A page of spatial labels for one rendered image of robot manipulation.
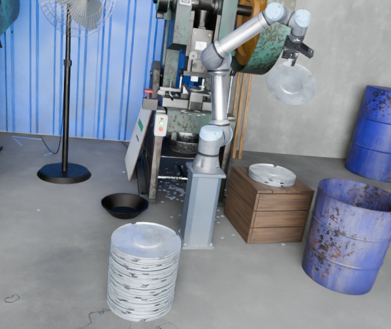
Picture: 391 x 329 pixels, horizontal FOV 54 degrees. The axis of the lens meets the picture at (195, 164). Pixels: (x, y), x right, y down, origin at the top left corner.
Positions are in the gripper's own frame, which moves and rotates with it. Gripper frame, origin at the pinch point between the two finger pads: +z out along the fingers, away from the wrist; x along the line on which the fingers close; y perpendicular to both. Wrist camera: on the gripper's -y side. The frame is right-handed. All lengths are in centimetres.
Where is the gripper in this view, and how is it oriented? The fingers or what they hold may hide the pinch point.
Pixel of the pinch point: (292, 66)
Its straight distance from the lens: 223.5
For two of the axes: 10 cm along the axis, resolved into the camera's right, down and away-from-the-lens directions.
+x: -2.1, 8.7, -4.4
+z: 0.1, 4.6, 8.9
